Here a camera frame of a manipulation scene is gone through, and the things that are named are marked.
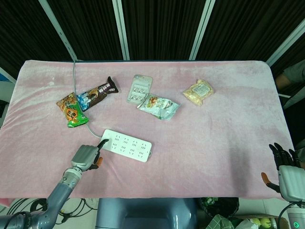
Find brown blue chocolate bar wrapper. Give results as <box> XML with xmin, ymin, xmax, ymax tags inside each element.
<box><xmin>76</xmin><ymin>76</ymin><xmax>120</xmax><ymax>112</ymax></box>

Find yellow clear snack bag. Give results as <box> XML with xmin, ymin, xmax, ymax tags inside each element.
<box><xmin>183</xmin><ymin>79</ymin><xmax>214</xmax><ymax>106</ymax></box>

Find grey power strip cable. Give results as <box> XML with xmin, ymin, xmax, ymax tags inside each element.
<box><xmin>72</xmin><ymin>59</ymin><xmax>102</xmax><ymax>139</ymax></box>

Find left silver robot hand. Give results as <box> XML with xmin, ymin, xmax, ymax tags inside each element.
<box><xmin>71</xmin><ymin>138</ymin><xmax>110</xmax><ymax>171</ymax></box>

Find person in grey shirt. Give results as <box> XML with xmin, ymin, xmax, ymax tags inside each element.
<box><xmin>275</xmin><ymin>62</ymin><xmax>305</xmax><ymax>92</ymax></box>

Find black mesh waste basket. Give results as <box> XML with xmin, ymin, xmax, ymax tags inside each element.
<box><xmin>199</xmin><ymin>197</ymin><xmax>240</xmax><ymax>221</ymax></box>

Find white power strip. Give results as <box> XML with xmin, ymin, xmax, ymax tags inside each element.
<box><xmin>98</xmin><ymin>129</ymin><xmax>153</xmax><ymax>163</ymax></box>

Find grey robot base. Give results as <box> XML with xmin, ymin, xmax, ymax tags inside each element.
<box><xmin>95</xmin><ymin>198</ymin><xmax>198</xmax><ymax>229</ymax></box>

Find pink table cloth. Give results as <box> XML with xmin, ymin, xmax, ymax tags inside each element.
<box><xmin>0</xmin><ymin>59</ymin><xmax>296</xmax><ymax>200</ymax></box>

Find cardboard box with bags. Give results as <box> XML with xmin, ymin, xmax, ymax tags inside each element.
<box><xmin>211</xmin><ymin>214</ymin><xmax>289</xmax><ymax>229</ymax></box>

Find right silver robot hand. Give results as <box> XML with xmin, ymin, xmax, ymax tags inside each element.
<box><xmin>261</xmin><ymin>142</ymin><xmax>305</xmax><ymax>202</ymax></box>

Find orange green snack packet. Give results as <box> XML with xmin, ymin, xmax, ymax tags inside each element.
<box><xmin>56</xmin><ymin>92</ymin><xmax>89</xmax><ymax>128</ymax></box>

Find silver green snack packet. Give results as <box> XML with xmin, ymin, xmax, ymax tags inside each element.
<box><xmin>136</xmin><ymin>94</ymin><xmax>181</xmax><ymax>121</ymax></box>

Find black floor cables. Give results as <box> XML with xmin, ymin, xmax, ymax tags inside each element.
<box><xmin>0</xmin><ymin>198</ymin><xmax>100</xmax><ymax>229</ymax></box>

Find pill blister pack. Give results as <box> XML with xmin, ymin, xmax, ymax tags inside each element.
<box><xmin>126</xmin><ymin>74</ymin><xmax>153</xmax><ymax>105</ymax></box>

